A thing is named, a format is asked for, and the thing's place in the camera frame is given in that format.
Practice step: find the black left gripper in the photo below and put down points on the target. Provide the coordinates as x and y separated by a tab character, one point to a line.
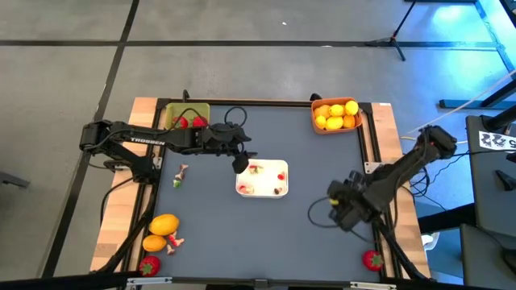
221	146

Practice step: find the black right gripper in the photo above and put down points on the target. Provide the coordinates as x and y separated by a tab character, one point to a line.
354	197

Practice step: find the small red vegetable piece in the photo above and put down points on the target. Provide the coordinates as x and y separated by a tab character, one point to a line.
252	167

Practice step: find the small red mushroom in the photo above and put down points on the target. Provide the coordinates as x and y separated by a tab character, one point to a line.
281	176
242	187

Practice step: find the red strawberry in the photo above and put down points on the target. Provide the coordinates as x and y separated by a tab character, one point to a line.
180	122
372	260
149	266
200	122

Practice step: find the small brown mushroom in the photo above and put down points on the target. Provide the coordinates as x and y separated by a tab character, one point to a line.
277	191
180	175
170	249

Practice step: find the large yellow mango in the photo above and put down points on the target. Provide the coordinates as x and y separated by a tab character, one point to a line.
164	224

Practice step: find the small candy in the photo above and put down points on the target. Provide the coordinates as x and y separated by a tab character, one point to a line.
173	239

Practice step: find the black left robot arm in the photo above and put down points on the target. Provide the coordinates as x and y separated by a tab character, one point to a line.
121	133

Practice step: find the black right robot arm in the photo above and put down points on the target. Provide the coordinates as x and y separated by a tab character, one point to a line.
403	165

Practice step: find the white corner plate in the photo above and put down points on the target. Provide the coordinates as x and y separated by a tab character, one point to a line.
157	162
370	167

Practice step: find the orange plastic basket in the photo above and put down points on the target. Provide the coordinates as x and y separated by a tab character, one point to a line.
340	131

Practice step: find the green plastic basket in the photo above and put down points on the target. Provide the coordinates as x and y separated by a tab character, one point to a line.
187	108

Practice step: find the grey desk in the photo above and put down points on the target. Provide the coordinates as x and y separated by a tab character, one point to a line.
483	181

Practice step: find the grey cart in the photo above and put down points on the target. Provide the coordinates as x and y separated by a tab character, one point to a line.
483	258

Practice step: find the black metal stand base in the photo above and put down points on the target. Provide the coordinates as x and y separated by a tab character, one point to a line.
463	104

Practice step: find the black desk device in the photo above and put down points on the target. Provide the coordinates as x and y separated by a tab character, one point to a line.
506	179

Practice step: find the white marker tag sheet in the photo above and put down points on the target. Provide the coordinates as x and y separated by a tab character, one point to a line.
498	141

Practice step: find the black tripod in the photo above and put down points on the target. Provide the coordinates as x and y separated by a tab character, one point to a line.
393	39

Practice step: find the black pole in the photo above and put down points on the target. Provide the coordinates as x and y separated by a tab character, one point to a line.
502	118

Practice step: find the grey metal foot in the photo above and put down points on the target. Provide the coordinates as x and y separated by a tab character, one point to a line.
12	180

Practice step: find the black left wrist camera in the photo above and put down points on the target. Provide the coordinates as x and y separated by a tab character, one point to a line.
225	129

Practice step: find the black aluminium table frame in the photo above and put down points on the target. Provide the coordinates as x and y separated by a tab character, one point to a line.
274	103

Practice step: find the black frame post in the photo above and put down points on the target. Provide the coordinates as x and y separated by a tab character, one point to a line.
315	96
185	96

